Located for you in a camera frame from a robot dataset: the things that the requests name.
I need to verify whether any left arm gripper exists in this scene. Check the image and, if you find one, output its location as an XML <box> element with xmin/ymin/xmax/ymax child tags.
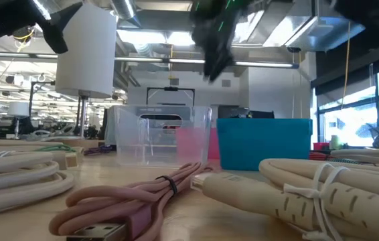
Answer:
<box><xmin>0</xmin><ymin>0</ymin><xmax>83</xmax><ymax>54</ymax></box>

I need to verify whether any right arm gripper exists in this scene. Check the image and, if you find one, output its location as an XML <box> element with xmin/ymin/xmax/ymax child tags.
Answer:
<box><xmin>189</xmin><ymin>0</ymin><xmax>254</xmax><ymax>82</ymax></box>

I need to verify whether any green cable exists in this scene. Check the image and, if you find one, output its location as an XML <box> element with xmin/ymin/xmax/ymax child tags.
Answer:
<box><xmin>0</xmin><ymin>143</ymin><xmax>77</xmax><ymax>154</ymax></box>

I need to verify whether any dark purple short cable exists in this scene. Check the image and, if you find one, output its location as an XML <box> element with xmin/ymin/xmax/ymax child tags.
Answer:
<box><xmin>82</xmin><ymin>144</ymin><xmax>117</xmax><ymax>157</ymax></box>

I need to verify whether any cream thick cable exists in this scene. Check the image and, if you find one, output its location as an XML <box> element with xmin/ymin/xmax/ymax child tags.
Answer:
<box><xmin>0</xmin><ymin>140</ymin><xmax>85</xmax><ymax>217</ymax></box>

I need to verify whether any beige thick cable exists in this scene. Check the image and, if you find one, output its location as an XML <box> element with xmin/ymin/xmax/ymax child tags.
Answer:
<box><xmin>329</xmin><ymin>149</ymin><xmax>379</xmax><ymax>168</ymax></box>

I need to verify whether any beige cable with white tie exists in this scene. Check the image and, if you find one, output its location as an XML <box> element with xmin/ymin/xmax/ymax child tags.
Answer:
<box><xmin>190</xmin><ymin>157</ymin><xmax>379</xmax><ymax>241</ymax></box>

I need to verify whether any white shade table lamp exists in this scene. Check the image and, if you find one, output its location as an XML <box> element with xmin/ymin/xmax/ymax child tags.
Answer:
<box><xmin>52</xmin><ymin>3</ymin><xmax>117</xmax><ymax>151</ymax></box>

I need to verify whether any black monitor row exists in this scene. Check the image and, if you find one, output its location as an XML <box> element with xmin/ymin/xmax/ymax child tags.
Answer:
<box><xmin>218</xmin><ymin>106</ymin><xmax>275</xmax><ymax>120</ymax></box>

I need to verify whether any pink plastic bin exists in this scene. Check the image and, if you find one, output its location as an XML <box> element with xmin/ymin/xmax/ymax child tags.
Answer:
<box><xmin>175</xmin><ymin>127</ymin><xmax>221</xmax><ymax>161</ymax></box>

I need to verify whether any small white shade lamp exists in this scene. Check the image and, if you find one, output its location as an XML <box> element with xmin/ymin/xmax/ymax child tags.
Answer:
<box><xmin>7</xmin><ymin>101</ymin><xmax>30</xmax><ymax>139</ymax></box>

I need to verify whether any teal plastic bin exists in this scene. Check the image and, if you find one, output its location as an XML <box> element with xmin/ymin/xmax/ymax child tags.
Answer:
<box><xmin>216</xmin><ymin>118</ymin><xmax>313</xmax><ymax>171</ymax></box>

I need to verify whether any clear plastic bin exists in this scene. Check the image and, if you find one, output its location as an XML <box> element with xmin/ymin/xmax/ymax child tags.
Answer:
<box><xmin>114</xmin><ymin>105</ymin><xmax>213</xmax><ymax>167</ymax></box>

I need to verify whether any yellow-green cup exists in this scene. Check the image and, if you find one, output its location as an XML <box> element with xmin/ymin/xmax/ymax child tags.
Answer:
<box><xmin>329</xmin><ymin>135</ymin><xmax>342</xmax><ymax>151</ymax></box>

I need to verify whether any yellow hanging cord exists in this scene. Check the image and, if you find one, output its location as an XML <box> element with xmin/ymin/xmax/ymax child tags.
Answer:
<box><xmin>342</xmin><ymin>19</ymin><xmax>352</xmax><ymax>111</ymax></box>

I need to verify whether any red bundled cable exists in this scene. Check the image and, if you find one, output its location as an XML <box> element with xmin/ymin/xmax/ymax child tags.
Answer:
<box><xmin>309</xmin><ymin>151</ymin><xmax>333</xmax><ymax>161</ymax></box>

